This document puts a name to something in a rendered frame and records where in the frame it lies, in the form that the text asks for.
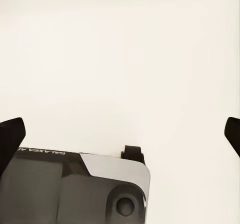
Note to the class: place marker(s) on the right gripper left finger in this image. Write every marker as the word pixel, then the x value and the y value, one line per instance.
pixel 12 133

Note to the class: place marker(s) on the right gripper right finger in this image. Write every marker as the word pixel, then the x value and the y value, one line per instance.
pixel 232 133

